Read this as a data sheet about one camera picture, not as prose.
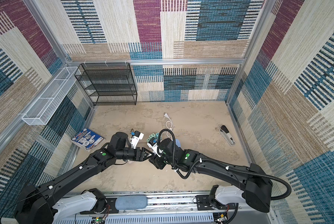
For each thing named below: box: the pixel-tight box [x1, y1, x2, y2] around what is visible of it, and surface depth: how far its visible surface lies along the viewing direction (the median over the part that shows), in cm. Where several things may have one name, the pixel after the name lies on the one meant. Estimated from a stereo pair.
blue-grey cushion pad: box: [114, 195, 148, 210], surface depth 74 cm
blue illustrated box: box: [71, 127, 105, 150], surface depth 98 cm
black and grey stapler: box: [219, 125, 236, 147], surface depth 98 cm
